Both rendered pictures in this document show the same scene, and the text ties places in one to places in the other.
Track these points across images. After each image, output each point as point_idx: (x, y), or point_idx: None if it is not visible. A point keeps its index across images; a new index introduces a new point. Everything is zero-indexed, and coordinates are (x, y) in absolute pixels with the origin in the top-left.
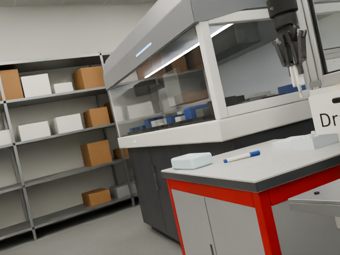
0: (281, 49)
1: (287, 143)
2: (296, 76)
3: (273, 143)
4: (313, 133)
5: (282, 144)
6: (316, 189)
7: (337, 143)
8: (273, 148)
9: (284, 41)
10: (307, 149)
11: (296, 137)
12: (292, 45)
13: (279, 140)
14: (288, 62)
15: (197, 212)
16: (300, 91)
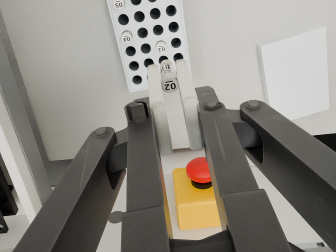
0: (318, 198)
1: (272, 40)
2: (149, 81)
3: (317, 27)
4: (157, 44)
5: (289, 35)
6: None
7: (105, 54)
8: (293, 3)
9: (233, 246)
10: None
11: (289, 94)
12: (133, 204)
13: (321, 55)
14: (208, 116)
15: None
16: (161, 70)
